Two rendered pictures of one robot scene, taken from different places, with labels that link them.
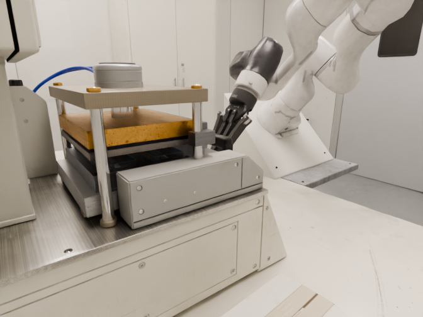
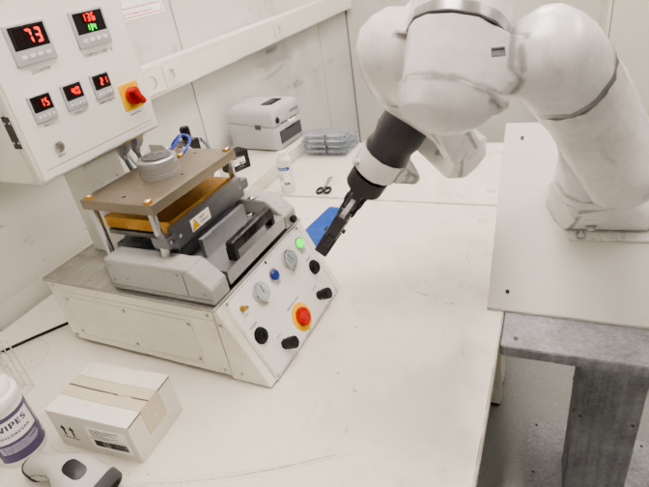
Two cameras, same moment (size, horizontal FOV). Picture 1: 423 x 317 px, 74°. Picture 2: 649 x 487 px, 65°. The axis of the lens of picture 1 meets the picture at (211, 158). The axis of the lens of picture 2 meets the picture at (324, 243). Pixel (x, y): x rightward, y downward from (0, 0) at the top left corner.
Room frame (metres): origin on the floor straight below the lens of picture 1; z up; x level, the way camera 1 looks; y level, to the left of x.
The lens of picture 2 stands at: (0.37, -0.86, 1.45)
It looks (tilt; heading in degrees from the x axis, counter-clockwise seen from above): 30 degrees down; 66
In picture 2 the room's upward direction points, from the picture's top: 10 degrees counter-clockwise
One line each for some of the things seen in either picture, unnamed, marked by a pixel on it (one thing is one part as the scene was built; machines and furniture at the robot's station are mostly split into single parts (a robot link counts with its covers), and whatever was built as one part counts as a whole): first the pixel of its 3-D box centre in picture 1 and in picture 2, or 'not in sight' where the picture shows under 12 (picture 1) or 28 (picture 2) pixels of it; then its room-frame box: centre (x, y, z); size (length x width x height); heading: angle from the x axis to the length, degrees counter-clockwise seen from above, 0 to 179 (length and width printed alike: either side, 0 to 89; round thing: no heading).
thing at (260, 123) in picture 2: not in sight; (266, 122); (1.06, 1.06, 0.88); 0.25 x 0.20 x 0.17; 122
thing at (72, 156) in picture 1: (126, 158); (180, 227); (0.50, 0.16, 0.98); 0.20 x 0.17 x 0.03; 37
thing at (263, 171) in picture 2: not in sight; (232, 178); (0.82, 0.87, 0.77); 0.84 x 0.30 x 0.04; 38
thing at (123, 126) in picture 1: (121, 112); (170, 190); (0.50, 0.16, 1.07); 0.22 x 0.17 x 0.10; 37
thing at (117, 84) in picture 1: (99, 102); (159, 180); (0.49, 0.19, 1.08); 0.31 x 0.24 x 0.13; 37
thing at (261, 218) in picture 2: (207, 141); (251, 232); (0.61, 0.01, 0.99); 0.15 x 0.02 x 0.04; 37
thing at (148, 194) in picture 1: (199, 180); (164, 273); (0.43, 0.02, 0.96); 0.25 x 0.05 x 0.07; 127
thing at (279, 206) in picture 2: not in sight; (244, 207); (0.65, 0.18, 0.96); 0.26 x 0.05 x 0.07; 127
